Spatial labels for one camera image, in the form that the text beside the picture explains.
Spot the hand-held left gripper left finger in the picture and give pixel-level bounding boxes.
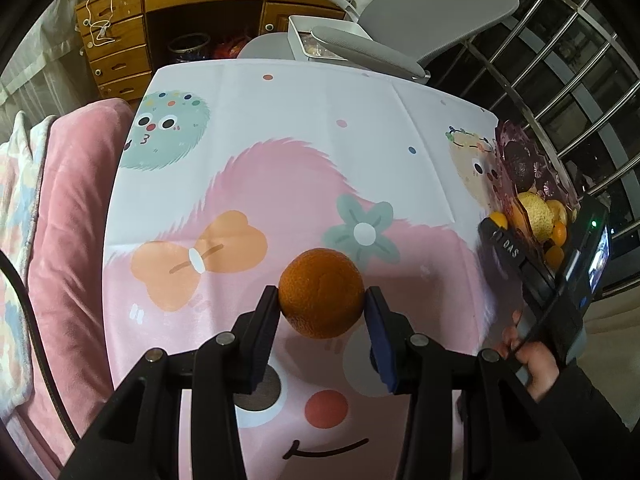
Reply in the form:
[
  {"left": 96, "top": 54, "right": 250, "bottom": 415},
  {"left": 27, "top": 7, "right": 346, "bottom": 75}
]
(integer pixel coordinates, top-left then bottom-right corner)
[{"left": 57, "top": 285, "right": 282, "bottom": 480}]

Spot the metal window railing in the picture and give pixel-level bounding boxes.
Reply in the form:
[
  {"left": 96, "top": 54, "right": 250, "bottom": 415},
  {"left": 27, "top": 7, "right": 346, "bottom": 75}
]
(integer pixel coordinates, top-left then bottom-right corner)
[{"left": 425, "top": 0, "right": 640, "bottom": 301}]

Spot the pink plush blanket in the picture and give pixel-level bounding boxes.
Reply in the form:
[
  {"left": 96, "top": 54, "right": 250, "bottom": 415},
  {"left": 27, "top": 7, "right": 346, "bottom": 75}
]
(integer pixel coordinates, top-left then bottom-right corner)
[{"left": 22, "top": 97, "right": 136, "bottom": 466}]

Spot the beige cushion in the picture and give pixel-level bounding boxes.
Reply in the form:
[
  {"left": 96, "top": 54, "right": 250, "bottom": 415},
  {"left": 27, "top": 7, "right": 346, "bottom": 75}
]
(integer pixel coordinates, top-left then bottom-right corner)
[{"left": 582, "top": 280, "right": 640, "bottom": 431}]

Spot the person's right hand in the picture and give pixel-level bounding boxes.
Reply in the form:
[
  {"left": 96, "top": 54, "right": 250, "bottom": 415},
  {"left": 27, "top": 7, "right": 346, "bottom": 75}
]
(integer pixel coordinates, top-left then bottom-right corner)
[{"left": 497, "top": 310, "right": 561, "bottom": 403}]

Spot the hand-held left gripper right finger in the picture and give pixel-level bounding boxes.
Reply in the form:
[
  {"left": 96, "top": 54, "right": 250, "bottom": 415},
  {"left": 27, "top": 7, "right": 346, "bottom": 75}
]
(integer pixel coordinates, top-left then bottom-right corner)
[{"left": 364, "top": 287, "right": 581, "bottom": 480}]

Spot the white storage box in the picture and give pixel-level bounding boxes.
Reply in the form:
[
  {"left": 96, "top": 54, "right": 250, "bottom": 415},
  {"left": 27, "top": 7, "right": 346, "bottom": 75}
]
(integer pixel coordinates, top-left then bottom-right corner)
[{"left": 287, "top": 15, "right": 373, "bottom": 63}]

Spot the black cable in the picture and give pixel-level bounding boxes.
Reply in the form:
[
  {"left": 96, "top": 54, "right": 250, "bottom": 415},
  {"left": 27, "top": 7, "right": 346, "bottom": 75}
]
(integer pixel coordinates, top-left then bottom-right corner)
[{"left": 0, "top": 250, "right": 81, "bottom": 446}]

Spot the pink plastic fruit plate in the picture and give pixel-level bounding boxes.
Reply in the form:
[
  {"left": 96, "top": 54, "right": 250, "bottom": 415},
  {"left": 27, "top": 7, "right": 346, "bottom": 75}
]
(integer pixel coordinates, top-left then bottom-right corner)
[{"left": 494, "top": 120, "right": 583, "bottom": 271}]

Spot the printed cartoon tablecloth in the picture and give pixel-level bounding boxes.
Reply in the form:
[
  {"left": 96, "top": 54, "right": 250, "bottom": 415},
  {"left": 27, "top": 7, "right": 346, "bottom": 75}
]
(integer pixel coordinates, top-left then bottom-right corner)
[{"left": 102, "top": 57, "right": 503, "bottom": 480}]

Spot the red bag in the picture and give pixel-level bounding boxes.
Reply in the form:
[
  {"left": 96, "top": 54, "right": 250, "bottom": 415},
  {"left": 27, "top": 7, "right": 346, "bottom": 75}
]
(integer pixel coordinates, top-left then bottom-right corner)
[{"left": 212, "top": 35, "right": 251, "bottom": 60}]

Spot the white lace cloth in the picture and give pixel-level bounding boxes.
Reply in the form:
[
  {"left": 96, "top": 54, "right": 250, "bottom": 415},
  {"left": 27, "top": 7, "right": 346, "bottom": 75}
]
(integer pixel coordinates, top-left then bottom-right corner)
[{"left": 0, "top": 0, "right": 83, "bottom": 111}]

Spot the dark avocado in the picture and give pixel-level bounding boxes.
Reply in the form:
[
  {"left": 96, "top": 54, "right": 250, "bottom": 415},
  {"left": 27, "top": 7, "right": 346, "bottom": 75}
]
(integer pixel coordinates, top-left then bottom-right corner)
[{"left": 510, "top": 157, "right": 538, "bottom": 186}]

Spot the pastel printed blanket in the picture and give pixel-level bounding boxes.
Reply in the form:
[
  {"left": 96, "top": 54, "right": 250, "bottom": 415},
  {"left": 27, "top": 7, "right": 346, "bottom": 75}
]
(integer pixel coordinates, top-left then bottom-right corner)
[{"left": 0, "top": 110, "right": 58, "bottom": 411}]

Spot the yellowish rough orange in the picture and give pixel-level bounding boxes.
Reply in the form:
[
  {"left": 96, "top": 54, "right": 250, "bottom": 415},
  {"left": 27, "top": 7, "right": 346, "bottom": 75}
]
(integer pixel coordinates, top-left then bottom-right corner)
[{"left": 517, "top": 194, "right": 556, "bottom": 241}]

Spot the white charging cable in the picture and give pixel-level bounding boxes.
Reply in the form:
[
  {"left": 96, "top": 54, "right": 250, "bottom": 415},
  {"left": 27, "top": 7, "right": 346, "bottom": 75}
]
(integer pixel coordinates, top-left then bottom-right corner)
[{"left": 82, "top": 0, "right": 121, "bottom": 48}]

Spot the grey office chair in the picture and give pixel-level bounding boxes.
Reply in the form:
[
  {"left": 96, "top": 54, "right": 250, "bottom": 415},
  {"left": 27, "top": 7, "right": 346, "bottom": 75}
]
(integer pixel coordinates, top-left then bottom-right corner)
[{"left": 235, "top": 0, "right": 521, "bottom": 86}]

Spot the dark waste bin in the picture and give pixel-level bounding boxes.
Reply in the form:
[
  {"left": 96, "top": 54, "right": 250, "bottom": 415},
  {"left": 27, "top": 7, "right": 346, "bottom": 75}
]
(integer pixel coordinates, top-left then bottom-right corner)
[{"left": 167, "top": 32, "right": 211, "bottom": 63}]

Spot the person's right forearm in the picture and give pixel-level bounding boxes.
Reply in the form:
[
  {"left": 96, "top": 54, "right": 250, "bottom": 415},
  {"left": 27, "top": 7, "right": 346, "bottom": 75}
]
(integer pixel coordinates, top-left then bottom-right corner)
[{"left": 537, "top": 360, "right": 633, "bottom": 480}]

